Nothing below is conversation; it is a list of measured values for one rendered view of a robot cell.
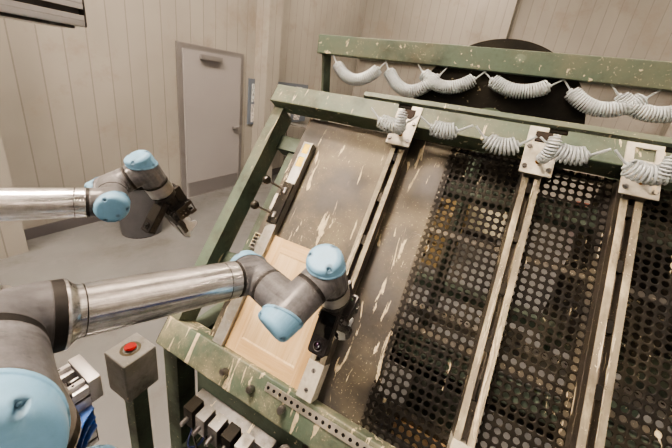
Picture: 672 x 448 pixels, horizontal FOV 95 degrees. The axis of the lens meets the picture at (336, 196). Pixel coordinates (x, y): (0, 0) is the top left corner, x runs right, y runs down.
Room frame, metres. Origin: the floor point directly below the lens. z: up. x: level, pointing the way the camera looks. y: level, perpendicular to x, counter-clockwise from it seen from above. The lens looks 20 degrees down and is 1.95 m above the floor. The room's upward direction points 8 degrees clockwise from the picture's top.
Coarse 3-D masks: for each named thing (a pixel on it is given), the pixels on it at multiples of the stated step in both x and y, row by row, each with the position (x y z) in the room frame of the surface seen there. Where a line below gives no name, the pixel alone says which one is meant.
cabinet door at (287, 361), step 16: (272, 240) 1.20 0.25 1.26; (272, 256) 1.15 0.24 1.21; (288, 256) 1.14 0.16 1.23; (304, 256) 1.12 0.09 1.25; (288, 272) 1.10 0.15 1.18; (256, 304) 1.03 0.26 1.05; (240, 320) 1.00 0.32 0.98; (256, 320) 0.99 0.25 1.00; (240, 336) 0.96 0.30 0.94; (256, 336) 0.95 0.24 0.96; (272, 336) 0.94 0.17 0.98; (304, 336) 0.92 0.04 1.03; (240, 352) 0.92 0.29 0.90; (256, 352) 0.91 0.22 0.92; (272, 352) 0.91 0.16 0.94; (288, 352) 0.90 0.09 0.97; (304, 352) 0.88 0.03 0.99; (272, 368) 0.87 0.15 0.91; (288, 368) 0.86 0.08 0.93; (304, 368) 0.85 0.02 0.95; (288, 384) 0.82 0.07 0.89
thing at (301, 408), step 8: (272, 384) 0.81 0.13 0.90; (272, 392) 0.79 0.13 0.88; (280, 392) 0.79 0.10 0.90; (280, 400) 0.77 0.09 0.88; (288, 400) 0.77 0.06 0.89; (296, 400) 0.76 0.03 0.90; (296, 408) 0.75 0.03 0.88; (304, 408) 0.74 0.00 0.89; (312, 416) 0.72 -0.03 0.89; (320, 416) 0.72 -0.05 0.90; (320, 424) 0.71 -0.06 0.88; (328, 424) 0.70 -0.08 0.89; (336, 424) 0.70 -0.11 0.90; (336, 432) 0.68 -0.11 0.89; (344, 432) 0.68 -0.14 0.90; (344, 440) 0.67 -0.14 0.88; (352, 440) 0.66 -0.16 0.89; (360, 440) 0.66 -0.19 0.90
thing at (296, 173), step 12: (312, 144) 1.45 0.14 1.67; (300, 156) 1.42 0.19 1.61; (300, 168) 1.38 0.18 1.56; (288, 180) 1.35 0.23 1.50; (300, 180) 1.38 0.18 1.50; (288, 204) 1.30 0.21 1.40; (264, 228) 1.22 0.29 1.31; (276, 228) 1.23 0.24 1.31; (264, 240) 1.19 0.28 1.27; (264, 252) 1.16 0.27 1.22; (240, 300) 1.04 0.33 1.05; (228, 312) 1.02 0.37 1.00; (228, 324) 0.99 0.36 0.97; (216, 336) 0.96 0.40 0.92; (228, 336) 0.97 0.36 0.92
